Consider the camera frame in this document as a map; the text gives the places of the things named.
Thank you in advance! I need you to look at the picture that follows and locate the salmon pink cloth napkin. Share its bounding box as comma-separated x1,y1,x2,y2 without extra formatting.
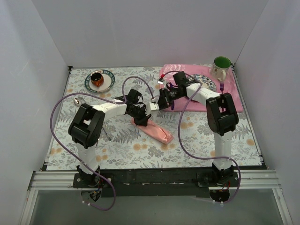
131,119,174,144

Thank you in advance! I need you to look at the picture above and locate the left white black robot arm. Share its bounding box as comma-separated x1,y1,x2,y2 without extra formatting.
68,89,151,188

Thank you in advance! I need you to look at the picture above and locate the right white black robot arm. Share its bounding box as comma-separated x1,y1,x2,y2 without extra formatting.
157,71,239,186

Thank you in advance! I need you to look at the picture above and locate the green inside floral mug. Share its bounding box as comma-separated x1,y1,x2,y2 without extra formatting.
210,56,231,82

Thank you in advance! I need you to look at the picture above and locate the silver fork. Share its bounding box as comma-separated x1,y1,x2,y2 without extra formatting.
102,127,112,142

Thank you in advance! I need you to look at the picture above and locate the floral tablecloth mat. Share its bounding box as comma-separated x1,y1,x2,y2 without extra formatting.
46,66,263,171

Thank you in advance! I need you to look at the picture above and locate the blue floral patterned plate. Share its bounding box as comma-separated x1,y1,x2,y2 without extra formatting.
192,74,217,92

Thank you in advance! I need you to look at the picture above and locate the green rimmed white saucer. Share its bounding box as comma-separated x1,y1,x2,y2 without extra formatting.
84,69,115,93

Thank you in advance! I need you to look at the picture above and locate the small brown cup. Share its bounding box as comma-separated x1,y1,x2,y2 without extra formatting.
91,72,104,88

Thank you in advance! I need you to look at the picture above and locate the purple plastic fork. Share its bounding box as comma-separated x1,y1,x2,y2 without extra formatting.
219,82,224,94

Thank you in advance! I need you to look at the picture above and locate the large silver spoon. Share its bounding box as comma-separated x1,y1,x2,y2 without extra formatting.
73,98,86,107

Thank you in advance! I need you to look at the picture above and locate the pink rose placemat cloth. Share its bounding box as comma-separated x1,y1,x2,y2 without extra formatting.
159,64,243,113

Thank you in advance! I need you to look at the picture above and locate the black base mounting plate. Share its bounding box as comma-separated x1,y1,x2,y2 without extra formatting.
73,167,239,198

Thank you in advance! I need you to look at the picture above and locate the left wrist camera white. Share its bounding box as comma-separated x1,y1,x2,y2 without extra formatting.
146,102,160,114

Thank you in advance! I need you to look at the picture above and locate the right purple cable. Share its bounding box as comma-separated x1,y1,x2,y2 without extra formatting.
159,70,241,204

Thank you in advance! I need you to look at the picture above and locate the purple cable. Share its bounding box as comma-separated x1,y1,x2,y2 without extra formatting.
159,70,241,204
50,76,155,211

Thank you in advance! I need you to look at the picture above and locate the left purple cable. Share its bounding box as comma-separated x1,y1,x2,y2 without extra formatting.
50,76,155,211

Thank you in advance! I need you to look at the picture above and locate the aluminium frame rail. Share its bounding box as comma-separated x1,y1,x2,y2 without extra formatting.
28,170,281,190

